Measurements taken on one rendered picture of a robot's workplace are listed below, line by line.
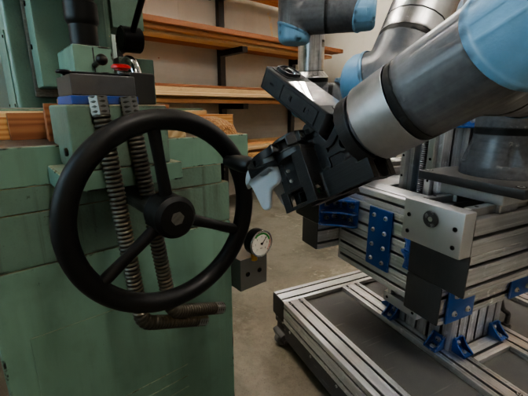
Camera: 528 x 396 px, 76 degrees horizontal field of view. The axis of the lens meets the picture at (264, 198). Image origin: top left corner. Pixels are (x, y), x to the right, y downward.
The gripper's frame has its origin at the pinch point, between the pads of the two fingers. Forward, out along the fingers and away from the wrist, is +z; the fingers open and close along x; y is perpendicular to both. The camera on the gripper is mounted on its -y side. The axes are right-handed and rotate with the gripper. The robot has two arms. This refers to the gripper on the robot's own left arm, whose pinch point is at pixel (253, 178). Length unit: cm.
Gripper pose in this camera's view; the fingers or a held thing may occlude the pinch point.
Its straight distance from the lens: 48.0
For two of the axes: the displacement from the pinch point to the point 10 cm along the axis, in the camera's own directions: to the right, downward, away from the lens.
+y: 2.9, 9.4, -1.7
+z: -5.5, 3.1, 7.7
